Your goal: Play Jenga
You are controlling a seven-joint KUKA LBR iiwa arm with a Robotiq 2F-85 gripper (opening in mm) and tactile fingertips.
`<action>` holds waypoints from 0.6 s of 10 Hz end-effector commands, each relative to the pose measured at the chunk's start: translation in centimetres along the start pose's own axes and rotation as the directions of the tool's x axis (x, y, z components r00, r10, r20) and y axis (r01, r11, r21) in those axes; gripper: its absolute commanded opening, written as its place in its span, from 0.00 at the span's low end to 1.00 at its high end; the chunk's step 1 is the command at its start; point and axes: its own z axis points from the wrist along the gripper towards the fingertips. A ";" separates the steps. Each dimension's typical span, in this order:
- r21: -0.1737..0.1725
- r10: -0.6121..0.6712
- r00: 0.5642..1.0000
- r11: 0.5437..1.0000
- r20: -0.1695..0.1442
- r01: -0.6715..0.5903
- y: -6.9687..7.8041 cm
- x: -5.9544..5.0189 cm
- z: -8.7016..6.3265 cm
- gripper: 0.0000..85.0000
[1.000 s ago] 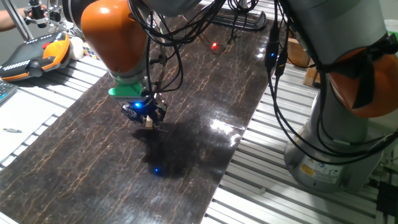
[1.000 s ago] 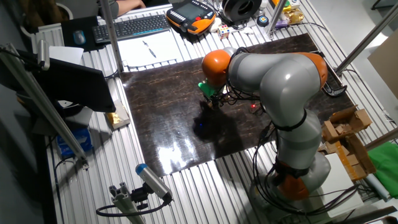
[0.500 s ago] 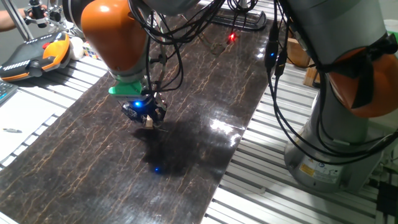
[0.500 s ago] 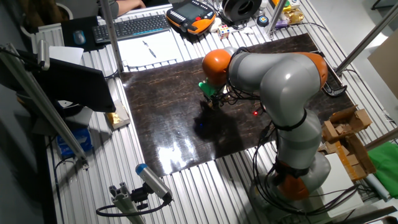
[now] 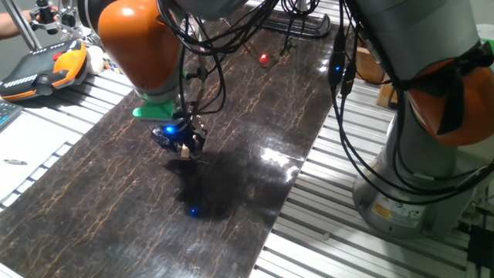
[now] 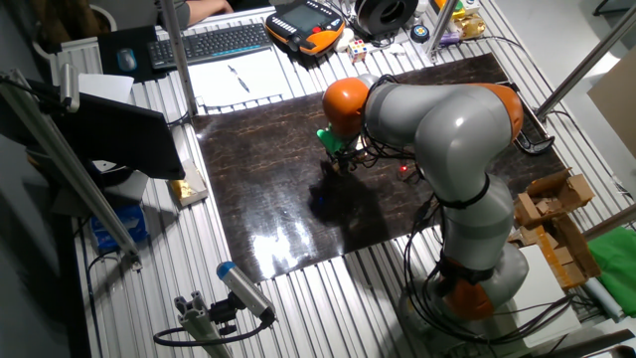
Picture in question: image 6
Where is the black disc with blue label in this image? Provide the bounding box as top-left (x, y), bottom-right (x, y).
top-left (409, 24), bottom-right (431, 45)

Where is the pale grey roll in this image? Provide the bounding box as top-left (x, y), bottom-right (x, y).
top-left (582, 275), bottom-right (625, 323)

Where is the open brown cardboard box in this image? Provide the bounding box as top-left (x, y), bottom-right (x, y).
top-left (525, 167), bottom-right (596, 211)

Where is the aluminium frame post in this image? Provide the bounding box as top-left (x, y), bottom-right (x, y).
top-left (423, 0), bottom-right (461, 57)
top-left (0, 68), bottom-right (144, 272)
top-left (157, 0), bottom-right (201, 118)
top-left (534, 3), bottom-right (636, 121)
top-left (579, 202), bottom-right (636, 241)

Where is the blue-grey computer mouse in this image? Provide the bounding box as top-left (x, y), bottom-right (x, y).
top-left (115, 47), bottom-right (139, 74)

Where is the green printed gripper mount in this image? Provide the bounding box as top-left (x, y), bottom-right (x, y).
top-left (315, 125), bottom-right (350, 156)

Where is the black filament spool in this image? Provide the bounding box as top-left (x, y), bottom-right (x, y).
top-left (354, 0), bottom-right (421, 37)

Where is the dark marble-pattern mat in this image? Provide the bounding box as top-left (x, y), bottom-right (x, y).
top-left (191, 52), bottom-right (567, 283)

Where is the green cloth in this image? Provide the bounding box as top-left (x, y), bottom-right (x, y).
top-left (587, 226), bottom-right (636, 318)

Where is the short aluminium profile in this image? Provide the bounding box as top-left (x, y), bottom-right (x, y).
top-left (172, 290), bottom-right (235, 358)

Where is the long brown cardboard box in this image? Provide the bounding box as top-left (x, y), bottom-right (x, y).
top-left (516, 213), bottom-right (603, 291)

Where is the yellow green bottle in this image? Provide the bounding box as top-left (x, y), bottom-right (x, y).
top-left (433, 0), bottom-right (467, 22)

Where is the black camera cable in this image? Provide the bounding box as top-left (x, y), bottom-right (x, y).
top-left (152, 307), bottom-right (277, 348)

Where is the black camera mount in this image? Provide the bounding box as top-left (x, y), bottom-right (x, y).
top-left (207, 291), bottom-right (240, 337)

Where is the black monitor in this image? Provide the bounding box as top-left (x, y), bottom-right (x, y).
top-left (0, 78), bottom-right (187, 182)

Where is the blue plastic pack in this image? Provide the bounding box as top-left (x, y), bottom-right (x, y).
top-left (89, 203), bottom-right (150, 254)

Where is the orange and black teach pendant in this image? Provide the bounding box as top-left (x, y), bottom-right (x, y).
top-left (264, 0), bottom-right (347, 57)

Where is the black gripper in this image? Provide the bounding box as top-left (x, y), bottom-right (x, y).
top-left (327, 147), bottom-right (363, 174)

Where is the black mouse pad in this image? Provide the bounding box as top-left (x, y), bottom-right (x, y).
top-left (95, 24), bottom-right (173, 85)

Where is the colourful Rubik's cube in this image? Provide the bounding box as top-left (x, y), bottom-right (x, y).
top-left (347, 39), bottom-right (370, 65)

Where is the white box with gold item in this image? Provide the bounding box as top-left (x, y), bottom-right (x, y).
top-left (167, 157), bottom-right (211, 209)

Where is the small brown cardboard box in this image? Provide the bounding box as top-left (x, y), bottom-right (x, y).
top-left (513, 191), bottom-right (544, 229)

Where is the white paper sheet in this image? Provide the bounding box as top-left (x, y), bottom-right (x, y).
top-left (187, 46), bottom-right (295, 115)

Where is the brown cardboard sheet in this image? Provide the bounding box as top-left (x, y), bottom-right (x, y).
top-left (586, 47), bottom-right (636, 161)

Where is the person's bare forearm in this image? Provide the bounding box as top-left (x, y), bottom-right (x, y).
top-left (184, 0), bottom-right (236, 27)

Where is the black computer keyboard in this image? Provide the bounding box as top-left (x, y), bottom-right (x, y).
top-left (146, 22), bottom-right (275, 71)

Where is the dark pen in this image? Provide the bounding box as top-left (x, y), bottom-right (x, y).
top-left (227, 64), bottom-right (251, 94)

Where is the white rounded object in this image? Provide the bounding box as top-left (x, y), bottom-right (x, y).
top-left (333, 27), bottom-right (356, 54)

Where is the silver camera with blue end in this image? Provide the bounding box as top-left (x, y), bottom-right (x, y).
top-left (215, 260), bottom-right (277, 325)

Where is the clear golden container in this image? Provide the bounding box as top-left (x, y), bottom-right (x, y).
top-left (454, 13), bottom-right (488, 41)

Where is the white foam board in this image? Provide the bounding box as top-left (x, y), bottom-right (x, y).
top-left (506, 243), bottom-right (583, 349)

